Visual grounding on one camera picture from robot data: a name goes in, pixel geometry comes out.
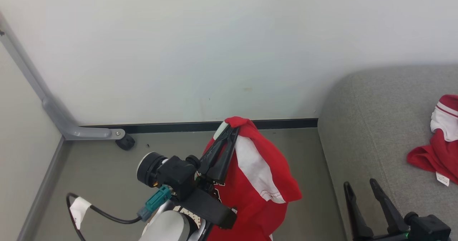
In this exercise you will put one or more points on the black caster wheel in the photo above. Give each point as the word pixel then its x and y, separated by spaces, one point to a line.
pixel 125 142

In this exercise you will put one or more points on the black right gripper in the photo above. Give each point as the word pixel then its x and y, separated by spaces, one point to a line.
pixel 425 230

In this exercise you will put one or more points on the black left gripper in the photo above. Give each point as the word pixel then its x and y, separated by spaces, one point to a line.
pixel 177 176

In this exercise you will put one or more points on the grey fabric sofa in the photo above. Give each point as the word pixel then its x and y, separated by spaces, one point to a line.
pixel 375 126

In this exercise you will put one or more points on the black baseboard strip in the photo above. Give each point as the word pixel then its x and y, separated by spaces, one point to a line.
pixel 161 127

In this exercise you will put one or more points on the grey partition bottom rail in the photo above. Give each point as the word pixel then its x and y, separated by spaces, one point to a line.
pixel 43 194

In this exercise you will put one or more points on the red shorts with striped waistband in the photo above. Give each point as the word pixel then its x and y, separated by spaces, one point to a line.
pixel 436 155

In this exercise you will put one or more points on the red and white jersey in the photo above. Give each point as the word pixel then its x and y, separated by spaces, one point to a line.
pixel 257 205

